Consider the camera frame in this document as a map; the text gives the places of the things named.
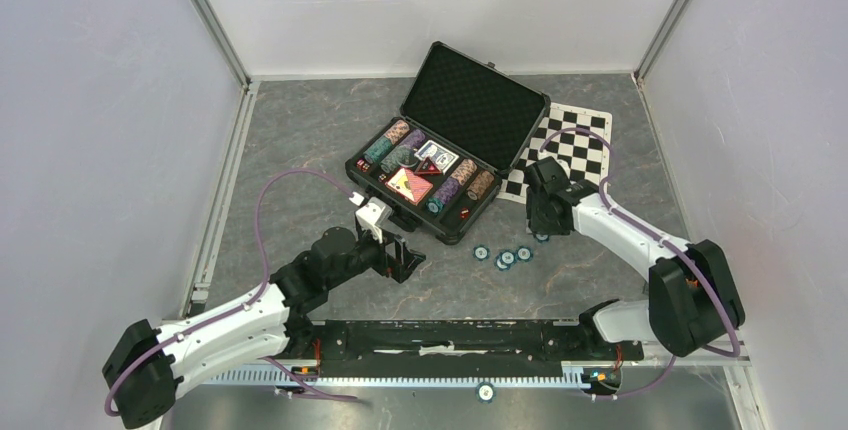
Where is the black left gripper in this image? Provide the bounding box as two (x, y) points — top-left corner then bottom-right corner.
(326, 224), (425, 290)

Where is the brown poker chip stack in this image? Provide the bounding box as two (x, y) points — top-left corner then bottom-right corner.
(466, 170), (494, 201)

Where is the orange blue poker chip stack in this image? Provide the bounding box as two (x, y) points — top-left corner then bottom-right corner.
(450, 159), (477, 186)

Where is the black red all-in triangle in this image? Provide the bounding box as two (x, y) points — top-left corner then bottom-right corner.
(414, 157), (442, 177)

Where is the clear dealer button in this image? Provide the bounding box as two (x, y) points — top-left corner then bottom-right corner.
(397, 151), (419, 168)

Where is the green yellow blue chip stack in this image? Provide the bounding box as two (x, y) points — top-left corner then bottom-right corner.
(380, 146), (411, 173)

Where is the teal poker chip stack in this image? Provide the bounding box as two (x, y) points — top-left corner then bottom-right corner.
(363, 136), (394, 164)

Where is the purple poker chip stack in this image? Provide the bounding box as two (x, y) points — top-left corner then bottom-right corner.
(398, 129), (427, 153)

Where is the black poker case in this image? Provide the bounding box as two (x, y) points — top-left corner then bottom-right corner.
(344, 42), (551, 245)

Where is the pink poker chip stack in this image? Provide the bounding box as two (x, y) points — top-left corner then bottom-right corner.
(384, 120), (410, 145)

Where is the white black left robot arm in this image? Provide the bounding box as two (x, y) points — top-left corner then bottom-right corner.
(102, 227), (426, 429)

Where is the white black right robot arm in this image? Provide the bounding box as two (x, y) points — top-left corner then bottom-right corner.
(525, 157), (746, 358)

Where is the red playing card deck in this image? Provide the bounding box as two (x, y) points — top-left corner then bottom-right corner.
(385, 168), (433, 205)

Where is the black white chessboard mat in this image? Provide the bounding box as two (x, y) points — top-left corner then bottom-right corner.
(497, 103), (612, 204)

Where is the blue playing card deck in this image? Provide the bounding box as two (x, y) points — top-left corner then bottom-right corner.
(415, 140), (459, 173)

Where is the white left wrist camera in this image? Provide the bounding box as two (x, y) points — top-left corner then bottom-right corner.
(349, 191), (392, 244)

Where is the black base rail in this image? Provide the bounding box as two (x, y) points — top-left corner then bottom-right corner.
(277, 320), (644, 379)

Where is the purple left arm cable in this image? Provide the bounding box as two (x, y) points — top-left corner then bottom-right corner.
(104, 168), (366, 418)

